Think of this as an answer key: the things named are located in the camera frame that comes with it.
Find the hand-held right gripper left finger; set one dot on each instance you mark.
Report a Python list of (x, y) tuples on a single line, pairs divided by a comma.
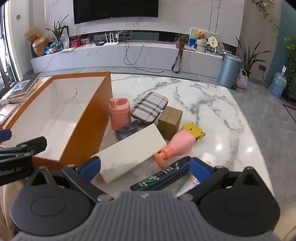
[(90, 165)]

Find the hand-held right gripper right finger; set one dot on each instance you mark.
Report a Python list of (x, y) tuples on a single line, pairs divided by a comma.
[(198, 170)]

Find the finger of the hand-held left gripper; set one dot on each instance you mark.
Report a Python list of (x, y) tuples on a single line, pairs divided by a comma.
[(5, 135), (34, 143)]

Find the dark green shampoo bottle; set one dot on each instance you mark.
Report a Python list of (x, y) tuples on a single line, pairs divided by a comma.
[(161, 176)]

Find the yellow tape measure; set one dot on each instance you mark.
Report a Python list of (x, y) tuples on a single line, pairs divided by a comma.
[(192, 128)]

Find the orange storage box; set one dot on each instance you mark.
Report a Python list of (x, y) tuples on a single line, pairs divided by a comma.
[(92, 120)]

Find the clear plastic box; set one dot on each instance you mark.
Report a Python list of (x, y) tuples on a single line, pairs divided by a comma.
[(129, 131)]

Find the white tube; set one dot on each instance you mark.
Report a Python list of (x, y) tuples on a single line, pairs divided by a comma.
[(208, 158)]

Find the pink pump bottle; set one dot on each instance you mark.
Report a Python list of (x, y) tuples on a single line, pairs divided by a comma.
[(182, 141)]

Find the white rectangular box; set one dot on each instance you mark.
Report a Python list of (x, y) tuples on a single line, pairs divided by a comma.
[(129, 153)]

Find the pink cup with spout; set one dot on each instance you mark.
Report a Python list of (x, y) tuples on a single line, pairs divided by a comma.
[(120, 118)]

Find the brown cardboard box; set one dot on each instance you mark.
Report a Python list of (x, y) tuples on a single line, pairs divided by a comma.
[(170, 120)]

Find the black hardcover book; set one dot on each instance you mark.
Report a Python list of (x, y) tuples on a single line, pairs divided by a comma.
[(27, 82)]

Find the grey plaid case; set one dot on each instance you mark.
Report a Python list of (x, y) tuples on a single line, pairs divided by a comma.
[(148, 106)]

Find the gold vase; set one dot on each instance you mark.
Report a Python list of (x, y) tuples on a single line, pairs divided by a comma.
[(39, 46)]

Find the blue snack packet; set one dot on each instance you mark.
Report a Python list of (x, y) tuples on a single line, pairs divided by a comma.
[(50, 48)]

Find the woven basket bag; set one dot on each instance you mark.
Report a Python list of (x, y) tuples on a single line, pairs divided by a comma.
[(241, 81)]

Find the yellow folder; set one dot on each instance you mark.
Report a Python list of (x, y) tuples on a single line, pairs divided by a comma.
[(68, 49)]

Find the green plant in glass vase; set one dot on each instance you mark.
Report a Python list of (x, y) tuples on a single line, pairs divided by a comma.
[(59, 45)]

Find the grey pedal trash can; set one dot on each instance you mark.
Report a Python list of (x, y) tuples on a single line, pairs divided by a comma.
[(230, 71)]

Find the dried yellow flowers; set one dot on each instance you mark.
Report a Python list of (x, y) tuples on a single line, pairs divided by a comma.
[(32, 33)]

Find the white marble tv console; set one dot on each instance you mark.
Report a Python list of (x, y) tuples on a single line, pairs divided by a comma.
[(104, 55)]

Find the red patterned gift box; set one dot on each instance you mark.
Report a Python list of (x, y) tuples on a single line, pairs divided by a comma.
[(85, 42)]

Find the blue water jug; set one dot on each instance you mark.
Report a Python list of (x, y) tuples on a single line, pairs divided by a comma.
[(277, 84)]

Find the black set-top box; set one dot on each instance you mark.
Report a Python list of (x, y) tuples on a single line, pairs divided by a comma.
[(100, 43)]

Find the long-leaf potted plant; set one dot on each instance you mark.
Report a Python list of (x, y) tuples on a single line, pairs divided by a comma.
[(248, 60)]

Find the white router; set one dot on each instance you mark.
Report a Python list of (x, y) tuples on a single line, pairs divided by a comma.
[(111, 43)]

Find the patterned round plate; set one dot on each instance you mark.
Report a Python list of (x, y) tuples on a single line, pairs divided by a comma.
[(220, 47)]

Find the stacked woven bowls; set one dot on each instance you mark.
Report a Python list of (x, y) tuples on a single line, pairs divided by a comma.
[(201, 45)]

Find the round white hand fan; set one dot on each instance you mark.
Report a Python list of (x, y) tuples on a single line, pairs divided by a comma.
[(212, 42)]

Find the brown teddy bear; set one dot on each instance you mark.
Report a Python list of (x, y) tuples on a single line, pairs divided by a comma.
[(200, 34)]

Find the green picture board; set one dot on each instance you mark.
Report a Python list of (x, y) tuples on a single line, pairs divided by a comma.
[(211, 34)]

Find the leafy green plant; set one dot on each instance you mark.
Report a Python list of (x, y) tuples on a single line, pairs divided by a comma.
[(292, 58)]

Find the black television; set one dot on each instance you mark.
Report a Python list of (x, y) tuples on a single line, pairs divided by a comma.
[(115, 9)]

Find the hanging vine plant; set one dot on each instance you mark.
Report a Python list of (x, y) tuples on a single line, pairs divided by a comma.
[(266, 5)]

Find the black picture frame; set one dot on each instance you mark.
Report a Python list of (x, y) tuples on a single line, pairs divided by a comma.
[(65, 29)]

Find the wall power socket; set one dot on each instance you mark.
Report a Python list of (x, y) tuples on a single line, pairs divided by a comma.
[(262, 67)]

